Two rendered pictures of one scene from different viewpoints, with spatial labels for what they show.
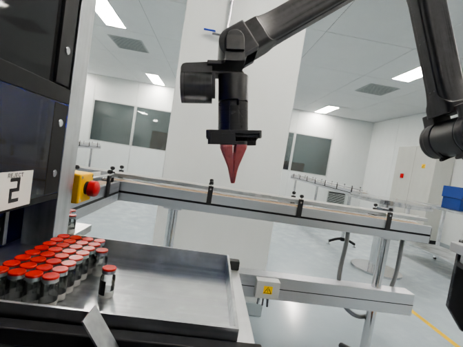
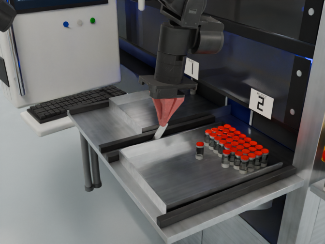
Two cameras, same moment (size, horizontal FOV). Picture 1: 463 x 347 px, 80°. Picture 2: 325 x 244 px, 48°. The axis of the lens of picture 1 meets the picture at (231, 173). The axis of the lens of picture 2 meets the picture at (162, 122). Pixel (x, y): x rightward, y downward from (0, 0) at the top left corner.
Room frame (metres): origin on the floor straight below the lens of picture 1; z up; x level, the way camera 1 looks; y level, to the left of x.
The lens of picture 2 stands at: (1.14, -0.29, 1.43)
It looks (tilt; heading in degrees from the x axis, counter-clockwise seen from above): 27 degrees down; 155
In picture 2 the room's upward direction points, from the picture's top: straight up
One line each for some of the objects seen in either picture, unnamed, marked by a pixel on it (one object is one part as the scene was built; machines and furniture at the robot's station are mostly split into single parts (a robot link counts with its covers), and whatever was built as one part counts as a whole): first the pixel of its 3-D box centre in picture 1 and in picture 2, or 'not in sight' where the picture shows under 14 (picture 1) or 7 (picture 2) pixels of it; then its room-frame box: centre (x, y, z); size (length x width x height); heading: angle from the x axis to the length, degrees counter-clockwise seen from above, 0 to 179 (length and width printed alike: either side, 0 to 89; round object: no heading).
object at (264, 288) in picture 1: (266, 288); not in sight; (1.38, -0.27, 0.50); 0.12 x 0.05 x 0.09; 95
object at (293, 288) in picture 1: (267, 284); not in sight; (1.44, -0.28, 0.49); 1.60 x 0.08 x 0.12; 95
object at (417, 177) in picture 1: (416, 192); not in sight; (6.24, -4.18, 1.02); 1.20 x 0.43 x 2.05; 5
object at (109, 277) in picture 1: (107, 282); (199, 151); (0.42, 0.16, 0.90); 0.02 x 0.02 x 0.04
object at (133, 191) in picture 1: (253, 201); not in sight; (1.43, -0.13, 0.92); 1.90 x 0.15 x 0.16; 95
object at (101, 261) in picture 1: (100, 261); (226, 158); (0.48, 0.21, 0.90); 0.02 x 0.02 x 0.05
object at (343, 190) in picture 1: (317, 182); not in sight; (5.85, -1.84, 0.92); 3.60 x 0.15 x 0.16; 5
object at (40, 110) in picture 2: not in sight; (80, 101); (-0.24, -0.01, 0.82); 0.40 x 0.14 x 0.02; 103
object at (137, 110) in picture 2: not in sight; (168, 105); (0.10, 0.22, 0.90); 0.34 x 0.26 x 0.04; 95
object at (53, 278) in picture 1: (77, 268); (225, 150); (0.45, 0.23, 0.90); 0.18 x 0.02 x 0.05; 4
